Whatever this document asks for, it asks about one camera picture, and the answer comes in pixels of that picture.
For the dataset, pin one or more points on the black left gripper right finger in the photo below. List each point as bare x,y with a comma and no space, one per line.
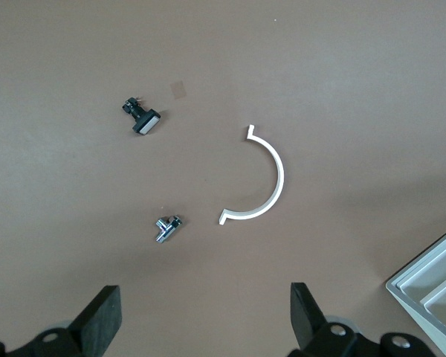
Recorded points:
304,320

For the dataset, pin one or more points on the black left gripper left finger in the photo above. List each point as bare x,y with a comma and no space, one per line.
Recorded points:
96,323

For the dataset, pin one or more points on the white drawer cabinet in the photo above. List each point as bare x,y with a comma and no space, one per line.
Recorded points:
431,297

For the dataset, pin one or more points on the chrome metal fitting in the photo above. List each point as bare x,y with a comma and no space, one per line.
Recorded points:
167,230

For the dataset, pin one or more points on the lower small metal part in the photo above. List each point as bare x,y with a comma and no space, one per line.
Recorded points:
143,117

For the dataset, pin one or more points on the white semicircular plastic bracket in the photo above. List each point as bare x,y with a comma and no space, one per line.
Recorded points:
278,175

